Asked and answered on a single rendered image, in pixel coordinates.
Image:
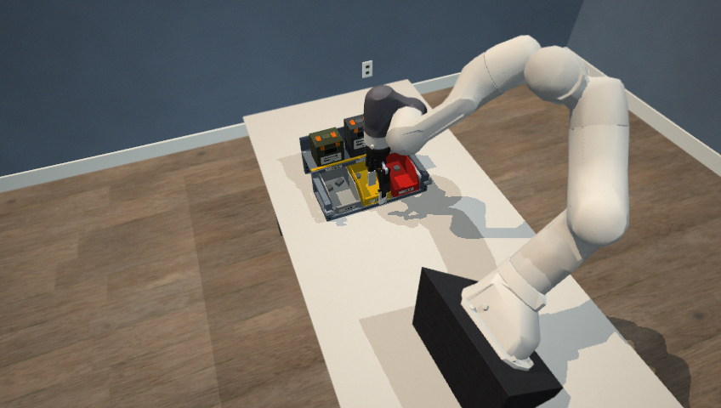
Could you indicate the grey metal shelf rack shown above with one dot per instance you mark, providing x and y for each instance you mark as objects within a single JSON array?
[{"x": 320, "y": 194}]

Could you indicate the yellow bin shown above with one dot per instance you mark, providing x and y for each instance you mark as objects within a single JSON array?
[{"x": 368, "y": 194}]

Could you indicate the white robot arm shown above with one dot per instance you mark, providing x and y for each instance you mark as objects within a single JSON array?
[{"x": 504, "y": 305}]

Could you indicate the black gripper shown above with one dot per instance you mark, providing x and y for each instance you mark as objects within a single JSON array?
[{"x": 376, "y": 159}]

